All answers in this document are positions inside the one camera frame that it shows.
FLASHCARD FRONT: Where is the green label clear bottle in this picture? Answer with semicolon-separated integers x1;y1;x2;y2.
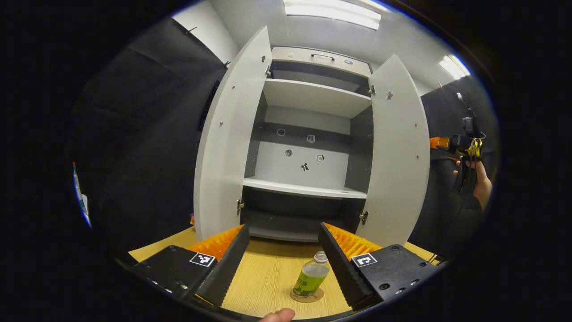
293;250;330;298

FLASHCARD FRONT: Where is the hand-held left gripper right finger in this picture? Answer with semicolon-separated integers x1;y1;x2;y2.
318;222;441;312

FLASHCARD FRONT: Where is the grey cabinet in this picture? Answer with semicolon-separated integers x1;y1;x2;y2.
239;46;375;243

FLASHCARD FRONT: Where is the ceiling light panel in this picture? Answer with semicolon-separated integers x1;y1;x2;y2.
283;0;382;30
439;55;471;80

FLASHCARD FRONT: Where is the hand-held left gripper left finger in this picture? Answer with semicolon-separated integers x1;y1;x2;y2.
127;224;251;309

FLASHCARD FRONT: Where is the round cork coaster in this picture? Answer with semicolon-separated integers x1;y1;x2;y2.
290;286;324;303

